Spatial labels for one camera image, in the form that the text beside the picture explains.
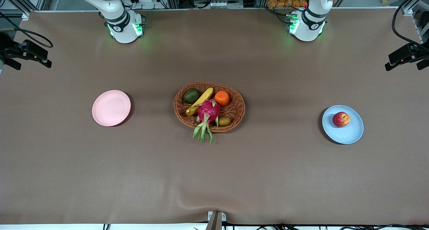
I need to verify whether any red yellow apple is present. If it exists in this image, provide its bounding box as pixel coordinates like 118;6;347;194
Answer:
332;111;351;128

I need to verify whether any yellow banana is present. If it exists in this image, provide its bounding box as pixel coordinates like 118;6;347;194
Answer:
186;87;214;116

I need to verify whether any pink plate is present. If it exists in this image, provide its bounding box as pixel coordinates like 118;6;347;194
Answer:
92;90;131;127

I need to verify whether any light blue plate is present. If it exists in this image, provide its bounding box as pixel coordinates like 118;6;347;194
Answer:
322;105;364;145

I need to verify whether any green avocado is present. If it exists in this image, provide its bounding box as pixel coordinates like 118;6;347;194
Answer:
183;88;201;104

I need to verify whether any brown wicker basket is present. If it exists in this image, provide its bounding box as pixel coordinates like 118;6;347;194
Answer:
173;81;246;134

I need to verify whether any pink dragon fruit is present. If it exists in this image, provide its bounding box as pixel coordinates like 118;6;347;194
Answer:
192;99;221;144

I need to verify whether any orange fruit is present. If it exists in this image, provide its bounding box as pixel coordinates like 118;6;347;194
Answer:
214;90;230;106

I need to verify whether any brown table cloth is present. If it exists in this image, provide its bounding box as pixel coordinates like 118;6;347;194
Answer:
0;7;429;225

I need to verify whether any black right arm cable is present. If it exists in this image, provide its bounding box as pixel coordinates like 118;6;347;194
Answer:
0;12;53;48

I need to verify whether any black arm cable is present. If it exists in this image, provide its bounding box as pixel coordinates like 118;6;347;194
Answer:
391;0;429;51
0;12;53;48

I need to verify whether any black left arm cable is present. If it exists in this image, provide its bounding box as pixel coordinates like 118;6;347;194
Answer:
391;0;429;51

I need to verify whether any aluminium frame rail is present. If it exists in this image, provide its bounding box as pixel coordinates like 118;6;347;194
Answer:
0;0;51;18
401;0;429;43

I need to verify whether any grey metal bracket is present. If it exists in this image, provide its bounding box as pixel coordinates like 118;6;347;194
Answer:
207;211;227;230

